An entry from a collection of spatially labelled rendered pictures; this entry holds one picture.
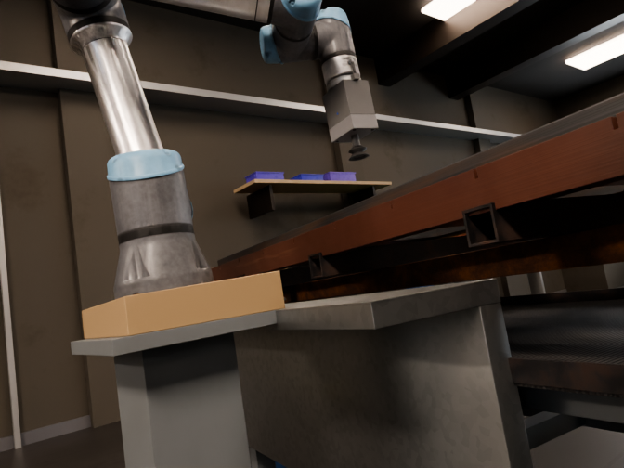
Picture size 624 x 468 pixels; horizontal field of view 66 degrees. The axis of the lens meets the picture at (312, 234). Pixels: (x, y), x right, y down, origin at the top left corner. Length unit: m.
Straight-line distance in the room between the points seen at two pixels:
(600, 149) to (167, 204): 0.57
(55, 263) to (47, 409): 0.99
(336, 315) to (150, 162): 0.37
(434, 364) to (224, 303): 0.31
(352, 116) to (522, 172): 0.45
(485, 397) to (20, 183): 3.66
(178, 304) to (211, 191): 3.76
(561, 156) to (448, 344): 0.28
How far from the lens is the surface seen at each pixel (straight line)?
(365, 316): 0.54
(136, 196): 0.77
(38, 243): 3.93
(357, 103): 1.01
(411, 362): 0.76
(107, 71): 1.01
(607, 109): 0.63
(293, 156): 5.03
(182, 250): 0.75
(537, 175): 0.62
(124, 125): 0.97
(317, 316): 0.64
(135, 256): 0.76
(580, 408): 0.72
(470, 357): 0.67
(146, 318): 0.67
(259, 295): 0.75
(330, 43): 1.07
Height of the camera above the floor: 0.70
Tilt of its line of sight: 6 degrees up
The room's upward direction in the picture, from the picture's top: 9 degrees counter-clockwise
